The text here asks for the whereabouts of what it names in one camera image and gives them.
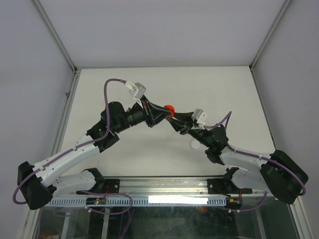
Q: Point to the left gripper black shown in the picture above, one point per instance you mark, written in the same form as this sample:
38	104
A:
153	113

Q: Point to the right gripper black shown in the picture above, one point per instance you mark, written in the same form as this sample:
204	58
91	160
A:
185	117

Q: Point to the orange round case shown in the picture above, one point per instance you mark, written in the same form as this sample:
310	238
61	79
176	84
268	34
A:
171	110

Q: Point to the white charging case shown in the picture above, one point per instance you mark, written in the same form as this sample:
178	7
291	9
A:
194	144

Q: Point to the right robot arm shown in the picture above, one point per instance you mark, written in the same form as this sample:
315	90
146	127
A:
274	173

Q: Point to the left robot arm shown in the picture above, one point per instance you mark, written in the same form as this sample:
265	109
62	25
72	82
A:
39	183

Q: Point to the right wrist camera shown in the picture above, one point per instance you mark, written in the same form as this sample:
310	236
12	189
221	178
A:
199	117

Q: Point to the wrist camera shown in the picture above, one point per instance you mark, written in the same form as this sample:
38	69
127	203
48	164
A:
199	117
136	90

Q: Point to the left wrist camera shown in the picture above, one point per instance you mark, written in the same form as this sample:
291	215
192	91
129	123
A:
136	90

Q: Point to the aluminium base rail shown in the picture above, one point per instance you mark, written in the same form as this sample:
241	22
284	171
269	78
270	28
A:
182	186

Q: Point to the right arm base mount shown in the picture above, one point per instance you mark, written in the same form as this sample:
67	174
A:
218	186

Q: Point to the white slotted cable duct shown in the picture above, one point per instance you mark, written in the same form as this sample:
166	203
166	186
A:
149	201

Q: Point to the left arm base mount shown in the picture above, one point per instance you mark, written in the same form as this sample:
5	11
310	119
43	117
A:
108	185

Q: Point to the left aluminium frame post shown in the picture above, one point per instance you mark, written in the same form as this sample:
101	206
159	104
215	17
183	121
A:
53	33

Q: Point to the aluminium frame post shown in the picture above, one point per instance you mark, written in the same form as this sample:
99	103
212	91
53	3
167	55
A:
279	16
53	33

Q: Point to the right aluminium frame post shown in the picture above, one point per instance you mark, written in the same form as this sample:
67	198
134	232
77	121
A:
279	16

